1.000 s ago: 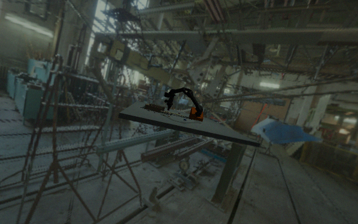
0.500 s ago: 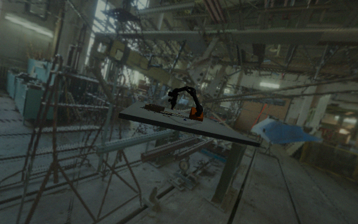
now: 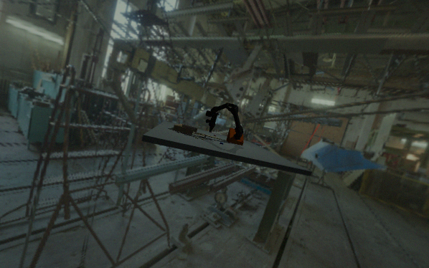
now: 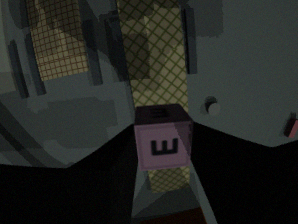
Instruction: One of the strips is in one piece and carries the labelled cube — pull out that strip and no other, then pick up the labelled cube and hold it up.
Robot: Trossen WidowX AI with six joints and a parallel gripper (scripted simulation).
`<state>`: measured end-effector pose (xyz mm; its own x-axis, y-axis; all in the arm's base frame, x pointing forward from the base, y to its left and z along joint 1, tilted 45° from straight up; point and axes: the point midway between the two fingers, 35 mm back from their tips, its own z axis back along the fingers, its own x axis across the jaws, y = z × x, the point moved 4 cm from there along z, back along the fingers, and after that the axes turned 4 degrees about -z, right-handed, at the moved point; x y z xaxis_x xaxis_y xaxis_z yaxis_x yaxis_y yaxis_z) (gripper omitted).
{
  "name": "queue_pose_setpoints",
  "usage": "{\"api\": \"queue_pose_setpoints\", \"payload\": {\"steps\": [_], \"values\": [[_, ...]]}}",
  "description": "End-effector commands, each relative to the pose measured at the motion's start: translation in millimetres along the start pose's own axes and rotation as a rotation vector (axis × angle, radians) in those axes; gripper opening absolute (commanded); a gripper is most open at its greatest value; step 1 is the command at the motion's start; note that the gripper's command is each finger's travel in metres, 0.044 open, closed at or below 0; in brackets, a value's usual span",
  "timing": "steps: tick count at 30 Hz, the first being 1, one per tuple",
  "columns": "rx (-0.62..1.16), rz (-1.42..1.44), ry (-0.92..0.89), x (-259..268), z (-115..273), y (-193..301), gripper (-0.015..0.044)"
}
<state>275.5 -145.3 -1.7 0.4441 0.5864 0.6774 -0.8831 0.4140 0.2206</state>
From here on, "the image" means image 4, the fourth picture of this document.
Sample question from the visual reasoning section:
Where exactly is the yellow checkered strip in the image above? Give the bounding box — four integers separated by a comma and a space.
117, 0, 190, 193

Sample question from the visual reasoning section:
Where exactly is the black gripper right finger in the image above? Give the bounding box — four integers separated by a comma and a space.
190, 123, 298, 224

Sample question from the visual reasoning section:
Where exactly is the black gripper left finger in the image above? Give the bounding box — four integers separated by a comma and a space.
0, 124, 138, 224

